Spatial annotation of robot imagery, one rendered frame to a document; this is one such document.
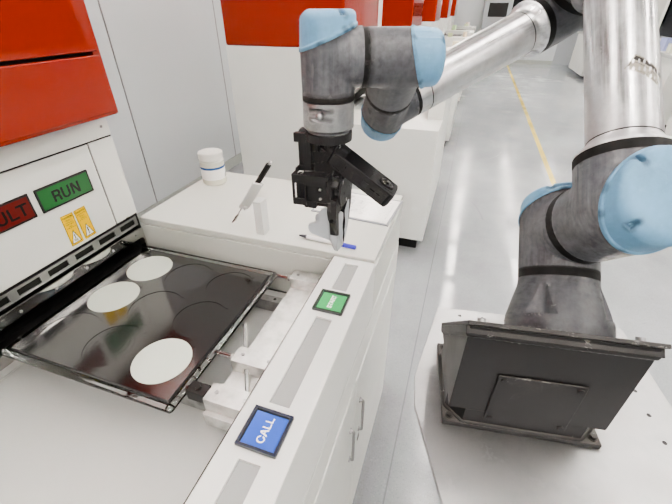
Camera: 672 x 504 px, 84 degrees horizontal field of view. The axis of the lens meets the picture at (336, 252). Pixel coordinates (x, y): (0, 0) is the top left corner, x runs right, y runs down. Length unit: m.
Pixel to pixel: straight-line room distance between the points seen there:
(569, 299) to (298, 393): 0.41
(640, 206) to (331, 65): 0.40
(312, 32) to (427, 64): 0.15
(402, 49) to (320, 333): 0.44
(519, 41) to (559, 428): 0.64
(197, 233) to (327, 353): 0.51
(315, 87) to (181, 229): 0.58
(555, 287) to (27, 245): 0.93
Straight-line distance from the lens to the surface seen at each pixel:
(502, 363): 0.61
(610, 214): 0.54
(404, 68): 0.55
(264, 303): 0.89
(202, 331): 0.76
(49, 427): 0.85
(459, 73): 0.72
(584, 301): 0.64
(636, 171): 0.54
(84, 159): 0.97
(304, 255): 0.84
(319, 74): 0.54
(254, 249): 0.90
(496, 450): 0.72
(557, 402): 0.69
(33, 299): 0.94
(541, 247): 0.66
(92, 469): 0.76
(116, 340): 0.81
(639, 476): 0.80
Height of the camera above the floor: 1.41
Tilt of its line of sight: 33 degrees down
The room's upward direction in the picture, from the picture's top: straight up
